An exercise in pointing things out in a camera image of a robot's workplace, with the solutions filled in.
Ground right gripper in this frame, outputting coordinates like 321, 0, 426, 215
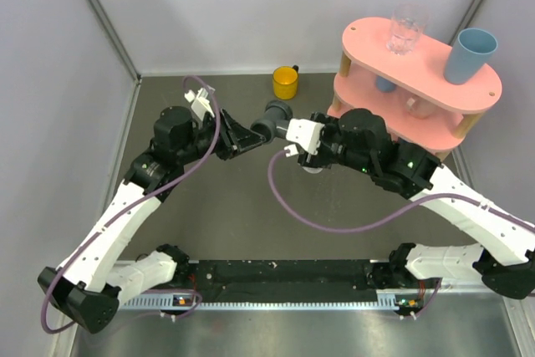
298, 112, 375, 176

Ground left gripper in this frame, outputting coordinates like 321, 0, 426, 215
177, 108, 267, 165

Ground clear trap with grey nut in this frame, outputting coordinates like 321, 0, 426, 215
302, 166, 323, 174

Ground grey plastic pipe fitting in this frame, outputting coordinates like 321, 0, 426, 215
250, 100, 293, 144

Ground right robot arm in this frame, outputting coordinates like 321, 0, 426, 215
286, 109, 534, 299

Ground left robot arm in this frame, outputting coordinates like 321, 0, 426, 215
38, 107, 268, 334

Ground yellow mug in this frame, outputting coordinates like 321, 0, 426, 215
272, 65, 299, 100

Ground small blue cup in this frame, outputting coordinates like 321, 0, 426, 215
375, 75, 397, 93

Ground pink translucent mug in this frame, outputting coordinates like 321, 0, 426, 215
405, 96, 436, 120

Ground pink three-tier shelf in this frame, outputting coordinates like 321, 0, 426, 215
328, 17, 502, 159

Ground clear drinking glass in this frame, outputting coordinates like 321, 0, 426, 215
386, 3, 429, 55

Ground tall blue cup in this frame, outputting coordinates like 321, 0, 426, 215
443, 28, 498, 85

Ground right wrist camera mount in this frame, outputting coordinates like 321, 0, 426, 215
284, 119, 325, 156

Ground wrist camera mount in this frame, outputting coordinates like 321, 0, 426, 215
284, 119, 325, 156
184, 86, 215, 120

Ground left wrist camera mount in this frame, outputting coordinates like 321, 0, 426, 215
184, 86, 215, 120

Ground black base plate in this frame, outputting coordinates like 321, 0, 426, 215
176, 259, 400, 303

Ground grey slotted cable duct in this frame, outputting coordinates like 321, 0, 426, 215
120, 293, 423, 312

